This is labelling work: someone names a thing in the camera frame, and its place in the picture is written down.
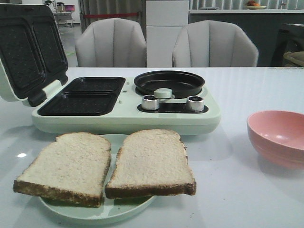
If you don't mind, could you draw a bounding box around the silver control knob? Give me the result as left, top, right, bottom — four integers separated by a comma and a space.
141, 95, 160, 111
186, 96, 205, 112

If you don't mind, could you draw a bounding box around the right grey upholstered chair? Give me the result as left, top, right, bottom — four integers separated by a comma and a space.
172, 20, 259, 67

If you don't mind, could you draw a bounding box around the right silver control knob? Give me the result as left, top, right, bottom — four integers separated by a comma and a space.
186, 96, 205, 112

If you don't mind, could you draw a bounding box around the black round frying pan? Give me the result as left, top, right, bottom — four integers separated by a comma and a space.
134, 70, 205, 99

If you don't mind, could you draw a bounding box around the bread slice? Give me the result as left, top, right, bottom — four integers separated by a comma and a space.
105, 129, 196, 199
13, 133, 111, 208

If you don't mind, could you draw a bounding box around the red barrier tape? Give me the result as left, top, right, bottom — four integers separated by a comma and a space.
83, 12, 139, 19

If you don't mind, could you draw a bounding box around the pink bowl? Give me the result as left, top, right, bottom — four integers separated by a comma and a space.
247, 110, 304, 170

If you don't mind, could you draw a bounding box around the white cabinet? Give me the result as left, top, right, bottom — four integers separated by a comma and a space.
146, 0, 189, 67

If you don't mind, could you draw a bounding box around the left grey upholstered chair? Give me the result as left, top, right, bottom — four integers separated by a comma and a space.
75, 18, 147, 67

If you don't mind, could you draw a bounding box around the beige cushion at right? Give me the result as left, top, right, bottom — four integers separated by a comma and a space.
283, 51, 304, 67

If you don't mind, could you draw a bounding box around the grey upholstered chair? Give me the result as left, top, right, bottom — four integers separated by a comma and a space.
75, 18, 147, 67
172, 20, 259, 67

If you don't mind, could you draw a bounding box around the green breakfast maker base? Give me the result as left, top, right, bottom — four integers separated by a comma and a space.
32, 77, 221, 135

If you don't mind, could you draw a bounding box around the left silver control knob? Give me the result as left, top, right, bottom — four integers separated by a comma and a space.
141, 95, 160, 111

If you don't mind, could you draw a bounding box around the green breakfast maker lid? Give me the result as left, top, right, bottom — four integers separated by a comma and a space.
0, 4, 68, 106

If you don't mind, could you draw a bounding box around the fruit plate on counter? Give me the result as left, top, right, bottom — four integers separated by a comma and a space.
244, 0, 266, 10

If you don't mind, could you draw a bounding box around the light green plate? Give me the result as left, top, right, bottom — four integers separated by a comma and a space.
38, 133, 155, 226

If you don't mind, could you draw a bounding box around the grey counter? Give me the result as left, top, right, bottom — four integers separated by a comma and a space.
189, 9, 304, 67

